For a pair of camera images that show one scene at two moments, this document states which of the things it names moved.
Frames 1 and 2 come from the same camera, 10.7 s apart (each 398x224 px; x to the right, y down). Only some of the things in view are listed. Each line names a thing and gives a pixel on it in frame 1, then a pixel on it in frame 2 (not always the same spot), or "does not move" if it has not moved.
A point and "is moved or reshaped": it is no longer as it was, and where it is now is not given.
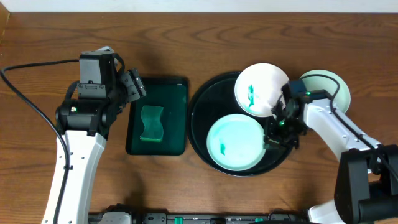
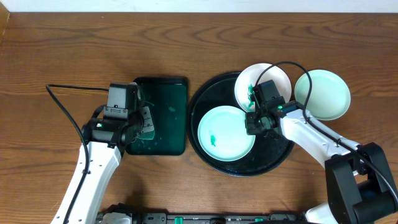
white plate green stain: x=258 y=89 does not move
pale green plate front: x=235 y=142 is moved or reshaped
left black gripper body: x=125 y=86 → x=146 y=121
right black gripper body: x=286 y=132 → x=255 y=124
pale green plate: x=342 y=99 does not move
